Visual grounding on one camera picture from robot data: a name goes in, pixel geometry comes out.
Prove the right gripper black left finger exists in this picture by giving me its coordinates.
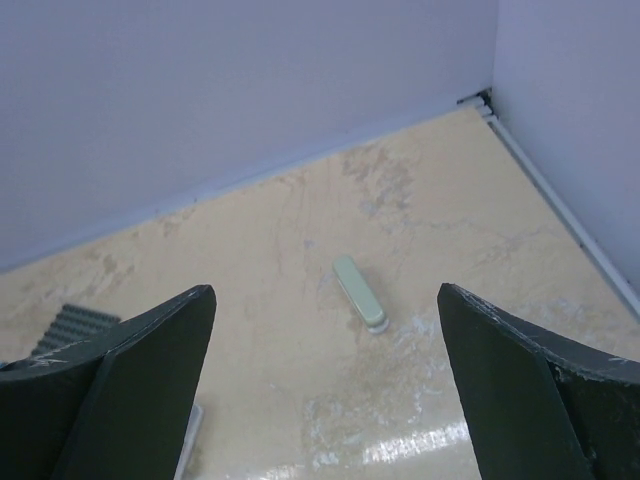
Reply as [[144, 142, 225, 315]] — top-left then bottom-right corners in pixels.
[[1, 285, 216, 479]]

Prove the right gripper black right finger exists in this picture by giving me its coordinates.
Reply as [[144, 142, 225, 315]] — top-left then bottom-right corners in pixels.
[[437, 283, 639, 479]]

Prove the light blue stapler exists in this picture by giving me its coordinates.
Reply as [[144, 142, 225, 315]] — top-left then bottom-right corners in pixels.
[[174, 404, 204, 480]]

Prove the light green stapler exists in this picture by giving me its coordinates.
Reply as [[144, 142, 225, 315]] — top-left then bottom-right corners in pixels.
[[332, 255, 389, 334]]

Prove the grey lego baseplate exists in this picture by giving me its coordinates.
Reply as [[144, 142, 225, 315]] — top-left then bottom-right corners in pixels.
[[31, 304, 121, 356]]

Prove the aluminium table frame rail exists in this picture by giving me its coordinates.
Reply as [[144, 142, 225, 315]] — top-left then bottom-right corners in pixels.
[[457, 87, 640, 321]]

